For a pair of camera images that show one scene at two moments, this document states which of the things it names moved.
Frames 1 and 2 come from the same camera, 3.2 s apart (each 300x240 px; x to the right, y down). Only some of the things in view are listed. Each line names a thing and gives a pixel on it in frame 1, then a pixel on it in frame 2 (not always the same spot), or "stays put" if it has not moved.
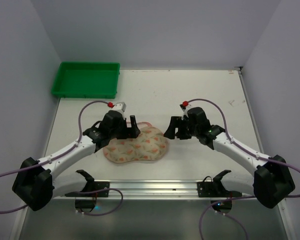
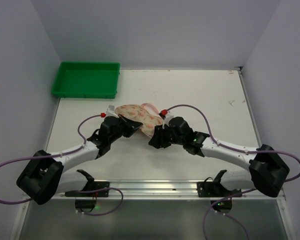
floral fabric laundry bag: (150, 144) → (145, 113)
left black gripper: (128, 131) stays put
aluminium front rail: (153, 190) stays put
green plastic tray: (88, 79) stays put
